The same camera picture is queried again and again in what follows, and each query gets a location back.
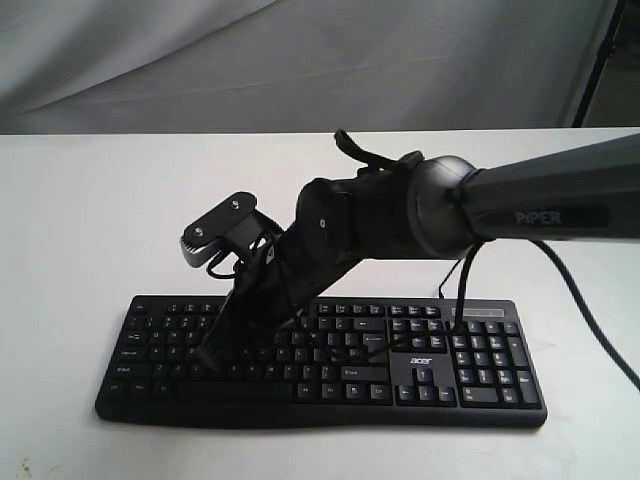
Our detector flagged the black USB cable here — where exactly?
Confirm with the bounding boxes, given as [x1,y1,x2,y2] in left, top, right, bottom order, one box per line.
[437,259,461,300]

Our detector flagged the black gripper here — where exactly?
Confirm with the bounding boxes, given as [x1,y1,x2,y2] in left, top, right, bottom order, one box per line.
[199,239,320,371]

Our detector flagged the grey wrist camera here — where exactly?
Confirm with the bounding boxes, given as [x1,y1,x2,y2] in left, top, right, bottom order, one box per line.
[180,191,283,268]

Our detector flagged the grey backdrop cloth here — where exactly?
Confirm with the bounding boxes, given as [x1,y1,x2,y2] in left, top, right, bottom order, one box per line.
[1,1,615,134]

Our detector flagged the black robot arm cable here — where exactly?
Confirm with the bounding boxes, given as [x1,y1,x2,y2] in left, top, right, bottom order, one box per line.
[329,128,640,391]

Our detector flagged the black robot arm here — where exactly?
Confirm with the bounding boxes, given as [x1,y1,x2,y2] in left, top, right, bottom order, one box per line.
[198,131,639,365]

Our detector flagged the black computer keyboard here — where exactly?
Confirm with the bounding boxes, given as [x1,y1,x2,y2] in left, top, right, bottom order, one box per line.
[95,295,547,429]

